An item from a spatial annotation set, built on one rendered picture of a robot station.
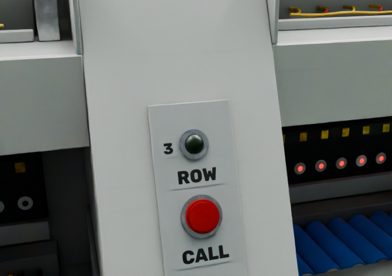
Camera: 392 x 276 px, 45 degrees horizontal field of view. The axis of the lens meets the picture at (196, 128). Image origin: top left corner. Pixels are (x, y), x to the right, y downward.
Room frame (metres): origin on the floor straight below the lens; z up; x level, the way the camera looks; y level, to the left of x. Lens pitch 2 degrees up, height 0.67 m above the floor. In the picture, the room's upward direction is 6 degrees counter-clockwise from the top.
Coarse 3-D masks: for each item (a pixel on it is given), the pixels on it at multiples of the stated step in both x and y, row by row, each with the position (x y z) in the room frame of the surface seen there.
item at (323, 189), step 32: (288, 128) 0.40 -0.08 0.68; (320, 128) 0.41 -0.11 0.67; (352, 128) 0.42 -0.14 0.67; (384, 128) 0.43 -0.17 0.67; (288, 160) 0.42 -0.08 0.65; (320, 160) 0.42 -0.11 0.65; (352, 160) 0.43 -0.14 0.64; (384, 160) 0.44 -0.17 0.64; (320, 192) 0.43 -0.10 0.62; (352, 192) 0.44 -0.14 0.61; (384, 192) 0.44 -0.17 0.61; (320, 224) 0.40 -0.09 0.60; (352, 224) 0.41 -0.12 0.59; (384, 224) 0.40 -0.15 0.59; (320, 256) 0.36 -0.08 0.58; (352, 256) 0.35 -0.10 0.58; (384, 256) 0.35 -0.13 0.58
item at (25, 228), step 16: (0, 224) 0.36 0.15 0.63; (16, 224) 0.36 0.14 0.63; (32, 224) 0.36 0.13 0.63; (48, 224) 0.37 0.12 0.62; (0, 240) 0.36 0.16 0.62; (16, 240) 0.36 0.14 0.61; (32, 240) 0.37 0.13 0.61; (96, 256) 0.30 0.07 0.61; (64, 272) 0.37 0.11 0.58; (80, 272) 0.37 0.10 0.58; (96, 272) 0.29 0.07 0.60
